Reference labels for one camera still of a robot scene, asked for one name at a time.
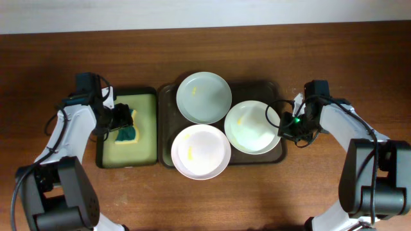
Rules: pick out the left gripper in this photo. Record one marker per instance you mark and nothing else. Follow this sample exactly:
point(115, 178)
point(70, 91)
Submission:
point(122, 116)

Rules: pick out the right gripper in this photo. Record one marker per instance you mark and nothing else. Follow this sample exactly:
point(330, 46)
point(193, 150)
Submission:
point(286, 131)

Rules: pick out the green yellow scrub sponge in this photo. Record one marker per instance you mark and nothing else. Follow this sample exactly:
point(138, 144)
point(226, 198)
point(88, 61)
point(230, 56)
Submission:
point(129, 134)

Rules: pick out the pale green plate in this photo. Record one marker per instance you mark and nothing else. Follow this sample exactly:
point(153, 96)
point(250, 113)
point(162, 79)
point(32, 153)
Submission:
point(250, 127)

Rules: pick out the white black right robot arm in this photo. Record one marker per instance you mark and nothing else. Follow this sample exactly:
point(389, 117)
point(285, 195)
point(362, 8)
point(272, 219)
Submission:
point(375, 180)

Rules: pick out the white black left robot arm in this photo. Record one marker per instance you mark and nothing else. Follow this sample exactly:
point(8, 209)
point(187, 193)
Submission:
point(54, 191)

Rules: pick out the small black tray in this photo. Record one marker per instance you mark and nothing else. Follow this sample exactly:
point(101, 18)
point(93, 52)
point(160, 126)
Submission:
point(121, 92)

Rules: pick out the yellow-green foam pad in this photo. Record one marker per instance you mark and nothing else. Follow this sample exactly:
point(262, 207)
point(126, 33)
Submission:
point(144, 150)

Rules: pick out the pale blue plate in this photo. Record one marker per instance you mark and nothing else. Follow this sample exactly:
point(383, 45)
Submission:
point(204, 98)

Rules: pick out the pale pink plate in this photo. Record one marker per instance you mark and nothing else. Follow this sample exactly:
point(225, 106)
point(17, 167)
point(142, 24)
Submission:
point(200, 152)

